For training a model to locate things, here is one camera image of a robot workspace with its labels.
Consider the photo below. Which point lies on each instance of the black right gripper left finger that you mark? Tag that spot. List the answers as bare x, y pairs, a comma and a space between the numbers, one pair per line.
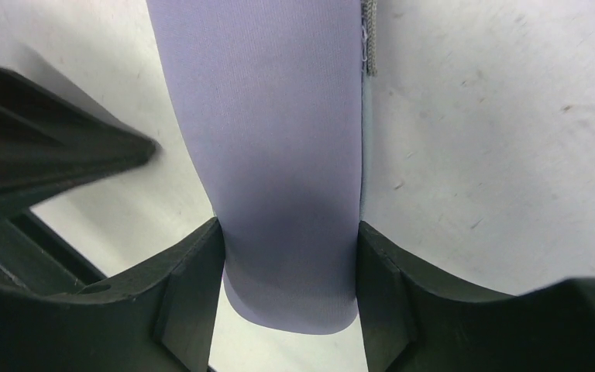
156, 316

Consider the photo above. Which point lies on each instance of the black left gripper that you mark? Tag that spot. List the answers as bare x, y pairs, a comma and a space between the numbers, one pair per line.
47, 146

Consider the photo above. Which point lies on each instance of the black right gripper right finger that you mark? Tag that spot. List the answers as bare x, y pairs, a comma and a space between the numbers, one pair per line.
417, 317

